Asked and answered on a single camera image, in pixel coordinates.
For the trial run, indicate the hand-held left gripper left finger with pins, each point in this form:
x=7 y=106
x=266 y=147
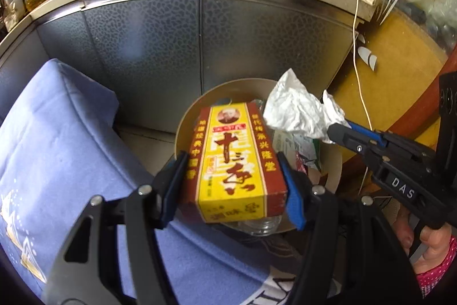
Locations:
x=173 y=190

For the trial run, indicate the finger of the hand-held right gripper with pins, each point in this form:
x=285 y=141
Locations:
x=364 y=131
x=342 y=133

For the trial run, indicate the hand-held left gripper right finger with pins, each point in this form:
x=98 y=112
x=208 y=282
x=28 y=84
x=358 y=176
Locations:
x=294 y=194

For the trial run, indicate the red white wrapper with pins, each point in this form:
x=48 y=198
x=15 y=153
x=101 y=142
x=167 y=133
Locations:
x=301 y=164

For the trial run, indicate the green white plastic bag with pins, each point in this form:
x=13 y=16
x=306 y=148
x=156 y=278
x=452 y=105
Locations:
x=303 y=147

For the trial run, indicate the clear plastic bottle green label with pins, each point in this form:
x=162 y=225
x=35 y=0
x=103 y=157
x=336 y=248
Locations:
x=259 y=226

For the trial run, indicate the white tissue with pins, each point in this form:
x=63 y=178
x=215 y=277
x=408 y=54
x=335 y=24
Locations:
x=296 y=108

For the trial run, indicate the yellow red seasoning box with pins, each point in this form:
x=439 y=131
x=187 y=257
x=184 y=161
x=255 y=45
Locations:
x=232 y=165

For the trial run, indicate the person's right forearm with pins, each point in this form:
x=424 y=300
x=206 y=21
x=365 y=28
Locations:
x=439 y=280

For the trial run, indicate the person's right hand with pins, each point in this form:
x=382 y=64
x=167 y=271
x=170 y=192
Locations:
x=435 y=248

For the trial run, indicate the yellow wooden glass door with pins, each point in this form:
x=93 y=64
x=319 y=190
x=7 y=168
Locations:
x=400 y=51

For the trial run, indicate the blue printed tablecloth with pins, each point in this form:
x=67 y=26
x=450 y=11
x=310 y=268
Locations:
x=64 y=147

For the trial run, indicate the grey kitchen cabinet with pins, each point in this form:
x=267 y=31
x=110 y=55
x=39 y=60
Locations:
x=160 y=40

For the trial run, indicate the white plastic jug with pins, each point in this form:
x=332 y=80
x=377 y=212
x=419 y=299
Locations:
x=13 y=5

